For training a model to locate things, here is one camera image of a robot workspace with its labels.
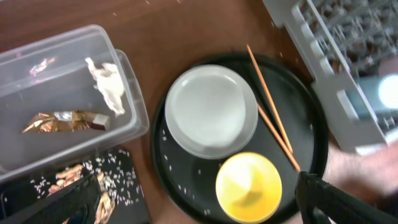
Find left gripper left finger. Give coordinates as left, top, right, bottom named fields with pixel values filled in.
left=1, top=174, right=101, bottom=224

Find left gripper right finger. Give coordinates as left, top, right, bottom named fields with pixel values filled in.
left=295, top=171, right=397, bottom=224

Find food scraps with rice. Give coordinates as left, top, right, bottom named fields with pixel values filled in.
left=30, top=148, right=141, bottom=223

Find yellow bowl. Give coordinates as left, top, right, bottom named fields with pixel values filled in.
left=215, top=152, right=282, bottom=223

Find gold foil wrapper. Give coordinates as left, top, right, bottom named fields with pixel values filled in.
left=22, top=110, right=111, bottom=133

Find white napkin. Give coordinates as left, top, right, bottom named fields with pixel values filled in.
left=85, top=57, right=125, bottom=117

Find grey plate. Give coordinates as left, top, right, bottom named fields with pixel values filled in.
left=164, top=64, right=258, bottom=159

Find grey dishwasher rack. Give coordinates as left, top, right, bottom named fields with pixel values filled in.
left=263, top=0, right=397, bottom=156

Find black rectangular tray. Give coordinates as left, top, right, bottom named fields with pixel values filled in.
left=1, top=147, right=150, bottom=223

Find round black serving tray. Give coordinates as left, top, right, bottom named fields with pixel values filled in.
left=150, top=53, right=329, bottom=223

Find clear plastic bin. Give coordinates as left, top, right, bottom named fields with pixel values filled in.
left=1, top=25, right=149, bottom=182

